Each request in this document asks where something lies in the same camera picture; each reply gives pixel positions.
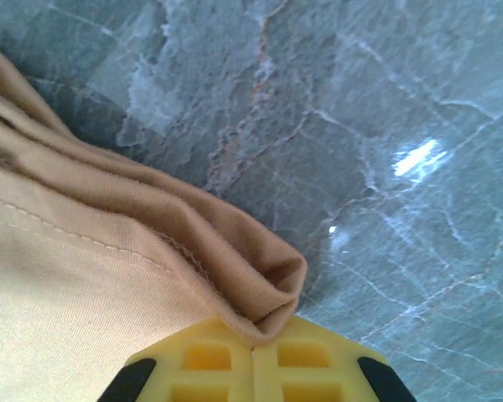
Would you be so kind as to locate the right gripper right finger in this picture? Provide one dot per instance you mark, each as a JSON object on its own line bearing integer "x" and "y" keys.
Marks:
{"x": 318, "y": 368}

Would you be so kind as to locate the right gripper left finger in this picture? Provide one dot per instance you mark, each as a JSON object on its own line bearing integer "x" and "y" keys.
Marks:
{"x": 218, "y": 368}

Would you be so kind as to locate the orange-tan t-shirt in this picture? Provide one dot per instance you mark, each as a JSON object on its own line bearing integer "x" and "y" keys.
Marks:
{"x": 88, "y": 272}

